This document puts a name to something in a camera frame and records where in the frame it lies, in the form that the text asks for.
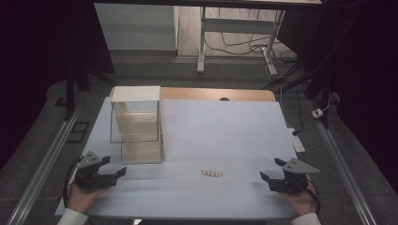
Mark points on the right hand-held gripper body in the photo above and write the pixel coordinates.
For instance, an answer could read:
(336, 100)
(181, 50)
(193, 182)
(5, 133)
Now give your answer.
(291, 182)

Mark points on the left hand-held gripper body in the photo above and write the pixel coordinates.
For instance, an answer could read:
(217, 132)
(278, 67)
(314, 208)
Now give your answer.
(92, 180)

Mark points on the person's left hand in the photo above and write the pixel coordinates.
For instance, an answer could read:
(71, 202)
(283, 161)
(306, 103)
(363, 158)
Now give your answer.
(82, 198)

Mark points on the person's right hand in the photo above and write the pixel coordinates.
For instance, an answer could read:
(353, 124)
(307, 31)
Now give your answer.
(301, 203)

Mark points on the white power strip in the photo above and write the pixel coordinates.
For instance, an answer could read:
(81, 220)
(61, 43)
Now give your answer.
(296, 141)

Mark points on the black floor socket plate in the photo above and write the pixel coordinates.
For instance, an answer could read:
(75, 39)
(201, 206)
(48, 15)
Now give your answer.
(78, 132)

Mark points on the clear box with white lid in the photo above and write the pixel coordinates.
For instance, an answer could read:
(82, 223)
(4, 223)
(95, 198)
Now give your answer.
(136, 125)

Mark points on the small white plug adapter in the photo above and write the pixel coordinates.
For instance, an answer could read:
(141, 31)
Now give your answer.
(317, 113)

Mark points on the pale blue table mat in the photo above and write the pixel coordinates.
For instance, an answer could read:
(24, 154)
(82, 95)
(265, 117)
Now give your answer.
(216, 134)

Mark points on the black tripod stand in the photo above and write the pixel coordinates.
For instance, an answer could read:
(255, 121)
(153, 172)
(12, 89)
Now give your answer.
(71, 90)
(316, 75)

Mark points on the wooden table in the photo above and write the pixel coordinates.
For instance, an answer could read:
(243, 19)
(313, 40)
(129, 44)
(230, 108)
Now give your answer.
(200, 93)

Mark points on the white cabinet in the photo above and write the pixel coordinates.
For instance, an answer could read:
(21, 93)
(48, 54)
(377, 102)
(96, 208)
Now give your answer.
(137, 26)

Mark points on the metal floor rail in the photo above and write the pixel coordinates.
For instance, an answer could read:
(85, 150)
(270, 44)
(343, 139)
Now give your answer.
(341, 165)
(43, 165)

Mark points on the white desk frame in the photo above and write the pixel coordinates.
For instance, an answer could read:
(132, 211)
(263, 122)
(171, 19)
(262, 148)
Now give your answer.
(237, 26)

